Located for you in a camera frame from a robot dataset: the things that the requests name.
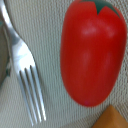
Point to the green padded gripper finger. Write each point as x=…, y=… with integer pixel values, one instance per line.
x=5, y=68

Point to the red tomato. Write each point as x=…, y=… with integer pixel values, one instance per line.
x=93, y=43

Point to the yellow bread loaf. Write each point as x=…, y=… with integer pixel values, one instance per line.
x=111, y=118

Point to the beige woven placemat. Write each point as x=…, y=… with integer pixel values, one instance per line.
x=39, y=22

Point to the fork with wooden handle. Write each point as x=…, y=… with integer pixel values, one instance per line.
x=26, y=71

